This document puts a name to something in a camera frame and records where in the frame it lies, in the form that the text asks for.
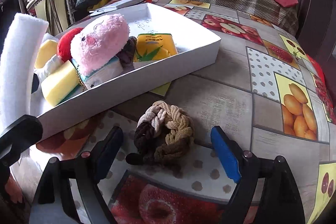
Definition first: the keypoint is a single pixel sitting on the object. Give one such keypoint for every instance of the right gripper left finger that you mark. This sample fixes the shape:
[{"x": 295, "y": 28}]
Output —
[{"x": 53, "y": 201}]

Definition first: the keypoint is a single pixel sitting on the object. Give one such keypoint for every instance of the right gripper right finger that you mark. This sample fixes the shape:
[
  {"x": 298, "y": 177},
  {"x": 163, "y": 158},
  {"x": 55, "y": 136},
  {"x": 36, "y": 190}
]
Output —
[{"x": 280, "y": 200}]

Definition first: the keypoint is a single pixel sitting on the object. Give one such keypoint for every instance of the yellow green sponge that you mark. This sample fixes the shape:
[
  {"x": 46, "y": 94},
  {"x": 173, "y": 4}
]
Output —
[{"x": 60, "y": 83}]

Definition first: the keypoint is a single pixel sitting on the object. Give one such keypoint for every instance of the white foam block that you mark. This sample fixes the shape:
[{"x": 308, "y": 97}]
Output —
[{"x": 18, "y": 57}]

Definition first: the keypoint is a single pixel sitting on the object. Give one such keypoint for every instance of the teal tissue pack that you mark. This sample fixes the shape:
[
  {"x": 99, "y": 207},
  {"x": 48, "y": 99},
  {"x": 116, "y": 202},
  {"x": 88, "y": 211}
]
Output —
[{"x": 109, "y": 71}]

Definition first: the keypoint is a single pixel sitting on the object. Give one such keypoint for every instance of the pink plush toy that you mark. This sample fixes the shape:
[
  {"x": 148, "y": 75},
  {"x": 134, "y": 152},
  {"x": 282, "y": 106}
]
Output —
[{"x": 99, "y": 42}]

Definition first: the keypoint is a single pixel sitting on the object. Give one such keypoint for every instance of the patterned hair scrunchie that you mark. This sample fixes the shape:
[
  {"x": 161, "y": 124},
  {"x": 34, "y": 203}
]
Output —
[{"x": 126, "y": 55}]

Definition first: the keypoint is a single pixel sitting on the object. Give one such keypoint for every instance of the braided brown beige scrunchie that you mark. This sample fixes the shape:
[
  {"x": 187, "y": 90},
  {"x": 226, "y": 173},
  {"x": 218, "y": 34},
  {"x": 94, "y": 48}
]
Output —
[{"x": 163, "y": 135}]

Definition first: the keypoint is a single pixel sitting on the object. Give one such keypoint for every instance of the fruit print tablecloth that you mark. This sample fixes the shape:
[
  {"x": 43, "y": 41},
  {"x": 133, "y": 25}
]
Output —
[{"x": 242, "y": 92}]

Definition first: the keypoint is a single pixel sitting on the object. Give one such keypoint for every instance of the white shallow cardboard box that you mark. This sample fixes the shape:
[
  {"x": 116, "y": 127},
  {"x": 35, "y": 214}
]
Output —
[{"x": 197, "y": 48}]

